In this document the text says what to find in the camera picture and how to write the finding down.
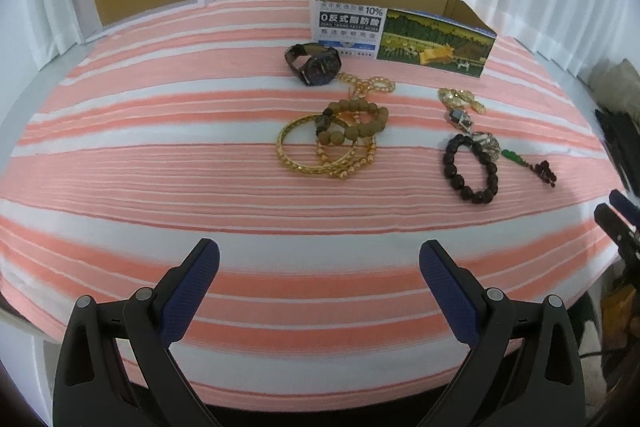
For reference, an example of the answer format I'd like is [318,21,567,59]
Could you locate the brown wooden bead bracelet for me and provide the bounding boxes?
[314,99,390,146]

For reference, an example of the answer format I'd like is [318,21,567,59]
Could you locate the grey cushion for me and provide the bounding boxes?
[585,59,640,112]

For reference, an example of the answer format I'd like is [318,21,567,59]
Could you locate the dark clothing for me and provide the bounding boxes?
[595,107,640,198]

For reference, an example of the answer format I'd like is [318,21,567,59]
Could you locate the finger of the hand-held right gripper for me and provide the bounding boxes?
[594,203,640,269]
[609,189,640,228]

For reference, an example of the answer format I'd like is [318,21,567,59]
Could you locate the amber bead bracelet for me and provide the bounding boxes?
[340,74,397,98]

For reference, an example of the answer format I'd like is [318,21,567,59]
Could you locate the dark wrist watch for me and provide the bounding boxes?
[285,43,343,86]

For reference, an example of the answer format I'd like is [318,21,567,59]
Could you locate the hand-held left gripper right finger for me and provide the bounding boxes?
[419,240,586,427]

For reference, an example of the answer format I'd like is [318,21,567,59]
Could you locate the gold bangle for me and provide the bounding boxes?
[276,114,351,176]

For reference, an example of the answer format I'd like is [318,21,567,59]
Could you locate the black bead bracelet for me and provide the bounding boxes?
[441,133,500,206]

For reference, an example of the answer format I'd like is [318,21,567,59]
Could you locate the dark red bead string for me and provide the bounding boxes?
[530,161,558,188]

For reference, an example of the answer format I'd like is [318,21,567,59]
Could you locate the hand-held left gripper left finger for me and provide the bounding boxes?
[52,238,236,427]

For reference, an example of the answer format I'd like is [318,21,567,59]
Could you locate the small dark square watch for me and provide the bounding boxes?
[447,107,473,132]

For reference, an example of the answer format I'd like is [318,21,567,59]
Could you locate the gold bead bracelet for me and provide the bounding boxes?
[315,134,377,180]

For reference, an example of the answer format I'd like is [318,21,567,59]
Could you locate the silver chain bracelet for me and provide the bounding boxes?
[467,132,501,158]

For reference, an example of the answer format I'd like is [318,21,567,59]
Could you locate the printed cardboard box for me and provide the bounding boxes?
[307,0,496,78]

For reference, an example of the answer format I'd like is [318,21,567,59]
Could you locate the gold chain necklace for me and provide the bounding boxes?
[439,88,487,116]

